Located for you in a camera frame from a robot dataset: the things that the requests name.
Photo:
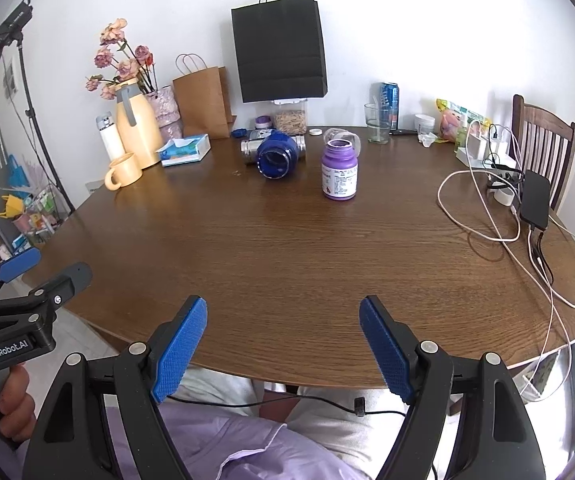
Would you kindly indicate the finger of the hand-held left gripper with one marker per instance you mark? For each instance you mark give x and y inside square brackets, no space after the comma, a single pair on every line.
[17,265]
[67,282]

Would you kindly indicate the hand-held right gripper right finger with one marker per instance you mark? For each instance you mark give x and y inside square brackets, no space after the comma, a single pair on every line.
[386,350]

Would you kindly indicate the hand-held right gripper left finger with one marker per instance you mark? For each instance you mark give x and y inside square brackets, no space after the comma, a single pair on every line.
[180,350]

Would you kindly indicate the person's left hand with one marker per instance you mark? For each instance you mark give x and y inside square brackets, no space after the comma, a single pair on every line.
[14,402]

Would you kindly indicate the cluttered storage rack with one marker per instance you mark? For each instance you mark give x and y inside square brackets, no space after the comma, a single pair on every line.
[32,210]

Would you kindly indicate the lilac garment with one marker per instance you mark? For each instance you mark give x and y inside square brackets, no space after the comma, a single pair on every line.
[207,440]

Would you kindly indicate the yellow mug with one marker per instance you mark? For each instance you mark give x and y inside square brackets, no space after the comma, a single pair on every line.
[126,171]

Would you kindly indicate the black tripod stand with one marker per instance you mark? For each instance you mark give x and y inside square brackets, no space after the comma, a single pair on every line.
[34,120]

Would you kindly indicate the white tumbler bottle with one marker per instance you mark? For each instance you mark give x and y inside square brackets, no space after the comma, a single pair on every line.
[108,137]

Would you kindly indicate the yellow thermos jug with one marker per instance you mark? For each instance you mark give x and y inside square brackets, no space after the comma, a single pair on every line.
[137,125]

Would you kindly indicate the blue tissue box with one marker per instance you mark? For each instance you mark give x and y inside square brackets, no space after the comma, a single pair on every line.
[185,151]

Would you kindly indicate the purple plastic bottle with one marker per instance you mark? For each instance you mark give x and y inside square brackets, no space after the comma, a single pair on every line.
[339,172]

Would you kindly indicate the white tape roll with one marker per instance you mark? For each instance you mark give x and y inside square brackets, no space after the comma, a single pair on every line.
[503,197]

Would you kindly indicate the pink vase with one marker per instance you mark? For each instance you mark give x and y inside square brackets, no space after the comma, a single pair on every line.
[167,110]

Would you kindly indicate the white power strip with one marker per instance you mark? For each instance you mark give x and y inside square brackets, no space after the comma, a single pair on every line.
[467,160]

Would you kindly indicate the stainless steel flask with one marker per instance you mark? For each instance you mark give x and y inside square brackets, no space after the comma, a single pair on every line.
[247,151]

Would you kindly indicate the black power bank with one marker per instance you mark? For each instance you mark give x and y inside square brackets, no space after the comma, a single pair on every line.
[536,200]

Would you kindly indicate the crumpled white tissue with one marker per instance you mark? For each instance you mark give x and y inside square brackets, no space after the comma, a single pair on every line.
[427,139]

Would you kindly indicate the clear plastic jar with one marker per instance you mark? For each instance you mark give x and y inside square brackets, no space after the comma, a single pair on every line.
[348,138]

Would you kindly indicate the small black flat object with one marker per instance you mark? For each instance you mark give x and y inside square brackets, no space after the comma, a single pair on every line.
[403,132]

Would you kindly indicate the clear drinking glass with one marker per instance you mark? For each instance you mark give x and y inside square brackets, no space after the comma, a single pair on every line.
[378,127]

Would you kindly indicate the white charger plug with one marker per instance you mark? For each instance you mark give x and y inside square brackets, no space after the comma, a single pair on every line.
[477,146]
[502,144]

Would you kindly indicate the brown paper bag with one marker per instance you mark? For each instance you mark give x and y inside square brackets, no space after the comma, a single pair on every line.
[200,102]

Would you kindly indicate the small blue object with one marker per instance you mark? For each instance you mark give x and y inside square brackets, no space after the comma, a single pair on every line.
[239,133]

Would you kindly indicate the dried pink flowers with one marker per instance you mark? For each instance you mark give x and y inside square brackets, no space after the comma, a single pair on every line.
[117,62]

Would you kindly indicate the small white jar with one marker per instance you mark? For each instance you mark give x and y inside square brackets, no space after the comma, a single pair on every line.
[424,124]

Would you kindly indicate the colourful snack bag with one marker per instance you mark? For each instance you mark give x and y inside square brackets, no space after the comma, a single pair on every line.
[452,117]

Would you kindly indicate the small purple lid jar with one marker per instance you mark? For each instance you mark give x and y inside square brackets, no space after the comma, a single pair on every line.
[263,121]

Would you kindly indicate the clear food container white lid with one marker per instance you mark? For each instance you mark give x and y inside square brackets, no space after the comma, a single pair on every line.
[291,119]

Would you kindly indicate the blue drink can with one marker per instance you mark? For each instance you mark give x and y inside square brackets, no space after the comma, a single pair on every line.
[391,97]

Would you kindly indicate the wooden chair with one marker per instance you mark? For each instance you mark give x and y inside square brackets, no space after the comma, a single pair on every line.
[542,135]

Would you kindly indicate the black paper bag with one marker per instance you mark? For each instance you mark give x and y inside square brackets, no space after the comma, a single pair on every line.
[280,50]

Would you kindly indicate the black camera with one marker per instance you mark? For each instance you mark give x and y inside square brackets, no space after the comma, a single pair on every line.
[12,27]

